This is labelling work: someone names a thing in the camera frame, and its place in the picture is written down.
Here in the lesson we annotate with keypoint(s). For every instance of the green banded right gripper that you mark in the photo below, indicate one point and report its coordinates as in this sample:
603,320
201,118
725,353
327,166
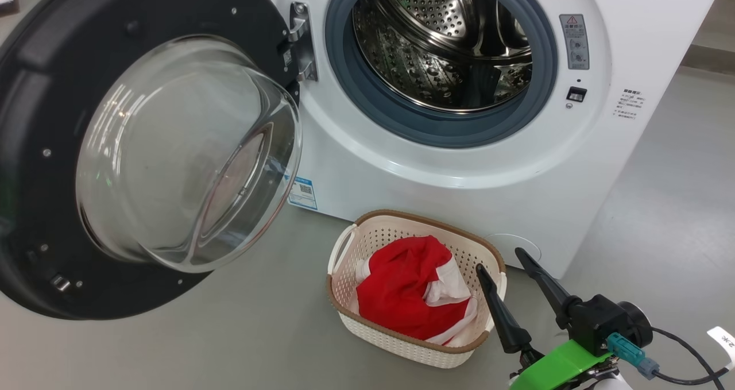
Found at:
557,364

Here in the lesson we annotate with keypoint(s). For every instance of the red and white garment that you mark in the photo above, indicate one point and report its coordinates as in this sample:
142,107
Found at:
396,286

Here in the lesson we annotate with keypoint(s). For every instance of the dark round glass washer door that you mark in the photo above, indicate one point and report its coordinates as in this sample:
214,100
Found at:
46,177

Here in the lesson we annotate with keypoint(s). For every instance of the cream perforated laundry basket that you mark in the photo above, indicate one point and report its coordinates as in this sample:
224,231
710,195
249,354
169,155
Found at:
402,347

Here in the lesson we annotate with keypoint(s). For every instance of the white front-loading washing machine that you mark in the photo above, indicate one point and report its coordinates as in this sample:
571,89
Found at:
448,189

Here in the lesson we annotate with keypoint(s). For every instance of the black door latch slot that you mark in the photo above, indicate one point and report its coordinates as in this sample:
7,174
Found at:
576,94

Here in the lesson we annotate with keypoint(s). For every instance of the grey rubber door gasket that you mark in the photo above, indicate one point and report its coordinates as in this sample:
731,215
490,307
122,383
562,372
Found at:
367,100

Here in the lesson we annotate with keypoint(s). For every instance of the metal door hinge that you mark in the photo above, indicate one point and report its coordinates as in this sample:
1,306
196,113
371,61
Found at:
301,39

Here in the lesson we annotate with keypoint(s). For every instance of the round filter cover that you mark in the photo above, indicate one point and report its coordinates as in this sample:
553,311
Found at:
505,246

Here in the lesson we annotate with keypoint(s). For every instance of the blue energy label sticker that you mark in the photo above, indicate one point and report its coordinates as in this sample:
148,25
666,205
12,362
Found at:
302,193

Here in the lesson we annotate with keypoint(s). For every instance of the grey warning sticker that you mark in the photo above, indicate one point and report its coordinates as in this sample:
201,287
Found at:
575,42

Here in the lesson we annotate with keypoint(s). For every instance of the perforated steel washer drum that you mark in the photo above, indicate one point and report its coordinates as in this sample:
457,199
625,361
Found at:
430,51

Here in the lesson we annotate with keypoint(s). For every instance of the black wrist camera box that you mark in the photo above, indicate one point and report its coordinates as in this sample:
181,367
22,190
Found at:
603,321

